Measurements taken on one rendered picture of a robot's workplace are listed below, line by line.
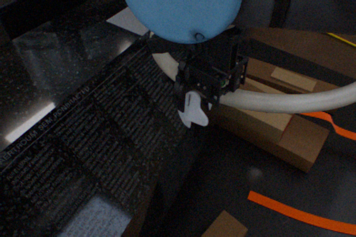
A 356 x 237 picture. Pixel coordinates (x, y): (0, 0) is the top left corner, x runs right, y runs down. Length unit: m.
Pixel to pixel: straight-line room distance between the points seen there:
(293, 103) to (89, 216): 0.49
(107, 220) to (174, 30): 0.56
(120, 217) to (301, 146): 1.03
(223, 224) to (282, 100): 0.83
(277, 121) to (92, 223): 1.02
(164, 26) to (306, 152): 1.34
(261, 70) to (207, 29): 1.68
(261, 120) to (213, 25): 1.25
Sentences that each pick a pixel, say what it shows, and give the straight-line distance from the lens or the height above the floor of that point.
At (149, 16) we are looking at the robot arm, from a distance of 0.23.
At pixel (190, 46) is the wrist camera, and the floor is 1.03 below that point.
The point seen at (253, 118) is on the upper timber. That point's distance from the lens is 1.46.
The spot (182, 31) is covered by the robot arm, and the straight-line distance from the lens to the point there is 0.23.
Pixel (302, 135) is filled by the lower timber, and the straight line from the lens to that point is 1.58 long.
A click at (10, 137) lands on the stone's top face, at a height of 0.80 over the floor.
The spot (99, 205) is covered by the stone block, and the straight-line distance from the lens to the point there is 0.72.
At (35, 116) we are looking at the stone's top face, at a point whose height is 0.80.
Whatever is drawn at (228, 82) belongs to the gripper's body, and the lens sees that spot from 0.46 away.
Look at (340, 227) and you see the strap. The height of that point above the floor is 0.02.
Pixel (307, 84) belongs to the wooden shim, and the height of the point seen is 0.11.
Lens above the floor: 1.28
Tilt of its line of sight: 49 degrees down
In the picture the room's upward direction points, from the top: straight up
